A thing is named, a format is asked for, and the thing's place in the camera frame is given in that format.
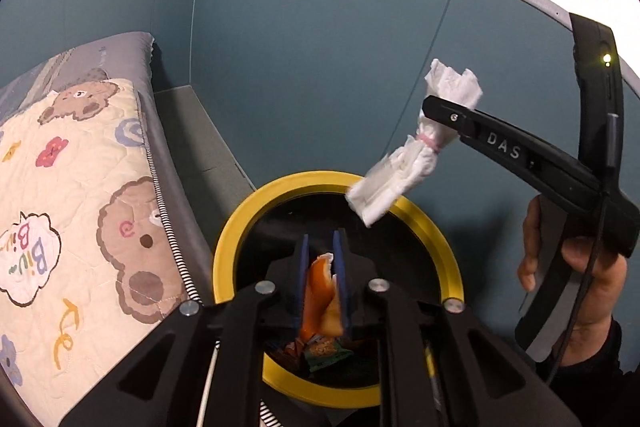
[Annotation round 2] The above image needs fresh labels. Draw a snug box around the small printed snack wrapper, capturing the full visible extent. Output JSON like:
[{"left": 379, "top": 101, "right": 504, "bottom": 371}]
[{"left": 285, "top": 334, "right": 353, "bottom": 373}]

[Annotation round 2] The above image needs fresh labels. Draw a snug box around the person's right forearm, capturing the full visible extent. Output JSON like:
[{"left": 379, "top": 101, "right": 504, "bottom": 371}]
[{"left": 537, "top": 317, "right": 640, "bottom": 427}]

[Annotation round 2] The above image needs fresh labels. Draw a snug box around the small torn orange wrapper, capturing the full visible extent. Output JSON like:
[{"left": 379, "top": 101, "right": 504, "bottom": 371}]
[{"left": 298, "top": 252, "right": 346, "bottom": 343}]

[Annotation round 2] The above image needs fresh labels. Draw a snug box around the bear print quilt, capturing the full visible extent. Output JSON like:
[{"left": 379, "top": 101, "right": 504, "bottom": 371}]
[{"left": 0, "top": 77, "right": 221, "bottom": 427}]

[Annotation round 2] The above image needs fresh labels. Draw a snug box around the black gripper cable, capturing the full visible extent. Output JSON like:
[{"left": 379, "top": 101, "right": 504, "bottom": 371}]
[{"left": 547, "top": 112, "right": 618, "bottom": 385}]

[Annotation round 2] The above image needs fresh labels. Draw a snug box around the grey striped bedsheet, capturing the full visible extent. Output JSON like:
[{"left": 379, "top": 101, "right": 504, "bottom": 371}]
[{"left": 0, "top": 32, "right": 201, "bottom": 308}]

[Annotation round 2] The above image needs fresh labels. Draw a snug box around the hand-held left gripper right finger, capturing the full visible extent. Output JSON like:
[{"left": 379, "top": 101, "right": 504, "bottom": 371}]
[{"left": 333, "top": 230, "right": 584, "bottom": 427}]

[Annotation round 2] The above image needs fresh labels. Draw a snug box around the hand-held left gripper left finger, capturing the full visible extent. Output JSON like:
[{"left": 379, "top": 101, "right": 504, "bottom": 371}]
[{"left": 59, "top": 234, "right": 311, "bottom": 427}]

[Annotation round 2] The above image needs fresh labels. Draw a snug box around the person's right hand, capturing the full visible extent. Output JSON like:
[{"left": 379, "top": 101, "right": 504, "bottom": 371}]
[{"left": 517, "top": 197, "right": 629, "bottom": 366}]

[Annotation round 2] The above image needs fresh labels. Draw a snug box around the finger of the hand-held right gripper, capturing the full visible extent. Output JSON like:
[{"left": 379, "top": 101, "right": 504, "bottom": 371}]
[{"left": 421, "top": 94, "right": 481, "bottom": 141}]

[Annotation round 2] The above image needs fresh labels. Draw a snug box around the yellow rimmed black trash bin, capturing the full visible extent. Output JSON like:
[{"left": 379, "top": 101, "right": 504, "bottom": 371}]
[{"left": 212, "top": 170, "right": 465, "bottom": 409}]

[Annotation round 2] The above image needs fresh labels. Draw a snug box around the small white tissue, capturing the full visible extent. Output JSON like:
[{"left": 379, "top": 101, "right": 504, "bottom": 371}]
[{"left": 345, "top": 58, "right": 485, "bottom": 228}]

